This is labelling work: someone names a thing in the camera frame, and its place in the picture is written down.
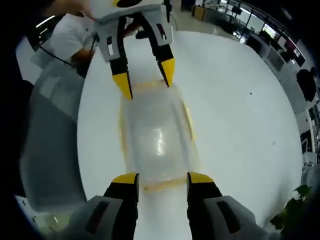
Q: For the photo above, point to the clear plastic box yellow buckles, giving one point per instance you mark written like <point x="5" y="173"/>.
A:
<point x="157" y="125"/>

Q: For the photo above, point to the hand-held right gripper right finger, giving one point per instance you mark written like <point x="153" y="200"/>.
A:
<point x="202" y="207"/>

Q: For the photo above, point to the grey mesh office chair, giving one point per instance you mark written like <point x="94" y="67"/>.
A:
<point x="50" y="137"/>

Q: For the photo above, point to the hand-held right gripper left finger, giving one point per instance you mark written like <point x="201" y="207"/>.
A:
<point x="122" y="207"/>

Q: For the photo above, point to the potted green plant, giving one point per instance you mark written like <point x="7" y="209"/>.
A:
<point x="292" y="210"/>

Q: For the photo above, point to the person's torso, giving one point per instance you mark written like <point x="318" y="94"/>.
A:
<point x="67" y="35"/>

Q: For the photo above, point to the wall screen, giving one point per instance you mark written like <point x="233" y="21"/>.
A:
<point x="296" y="52"/>

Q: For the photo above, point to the yellow cabinet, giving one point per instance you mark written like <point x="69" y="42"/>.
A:
<point x="198" y="13"/>

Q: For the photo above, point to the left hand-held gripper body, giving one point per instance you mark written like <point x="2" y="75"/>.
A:
<point x="107" y="10"/>

